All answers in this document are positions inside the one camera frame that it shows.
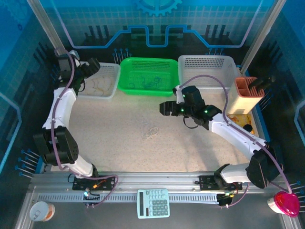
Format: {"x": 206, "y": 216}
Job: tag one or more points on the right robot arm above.
{"x": 238, "y": 136}

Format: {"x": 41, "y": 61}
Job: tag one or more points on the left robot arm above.
{"x": 59, "y": 107}

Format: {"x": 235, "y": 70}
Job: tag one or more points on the white plastic basket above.
{"x": 114, "y": 71}
{"x": 205, "y": 69}

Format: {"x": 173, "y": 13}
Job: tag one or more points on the green plastic basket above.
{"x": 147, "y": 69}

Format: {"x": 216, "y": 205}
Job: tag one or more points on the orange and cream utensil holder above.
{"x": 240, "y": 102}

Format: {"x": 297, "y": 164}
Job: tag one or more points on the yellow snack packet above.
{"x": 238, "y": 119}

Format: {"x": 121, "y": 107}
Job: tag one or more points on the small black-lidded jar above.
{"x": 248, "y": 128}

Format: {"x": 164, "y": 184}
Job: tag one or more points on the black utensil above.
{"x": 261, "y": 82}

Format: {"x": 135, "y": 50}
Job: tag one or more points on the light blue calculator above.
{"x": 153, "y": 204}

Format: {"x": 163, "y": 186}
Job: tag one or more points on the small black controller board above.
{"x": 91, "y": 198}
{"x": 226, "y": 199}

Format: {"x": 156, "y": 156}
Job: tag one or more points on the pink heart-lidded cup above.
{"x": 286, "y": 204}

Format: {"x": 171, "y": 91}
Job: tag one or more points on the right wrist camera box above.
{"x": 176, "y": 90}

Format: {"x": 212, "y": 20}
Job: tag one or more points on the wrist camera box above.
{"x": 75, "y": 57}
{"x": 176, "y": 90}

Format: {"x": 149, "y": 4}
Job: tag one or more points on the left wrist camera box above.
{"x": 75, "y": 57}

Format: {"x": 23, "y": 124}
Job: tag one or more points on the aluminium frame post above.
{"x": 264, "y": 28}
{"x": 47, "y": 26}

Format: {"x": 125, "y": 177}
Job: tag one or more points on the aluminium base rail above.
{"x": 155, "y": 179}

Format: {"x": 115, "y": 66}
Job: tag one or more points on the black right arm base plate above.
{"x": 207, "y": 182}

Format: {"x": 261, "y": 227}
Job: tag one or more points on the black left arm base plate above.
{"x": 107, "y": 182}

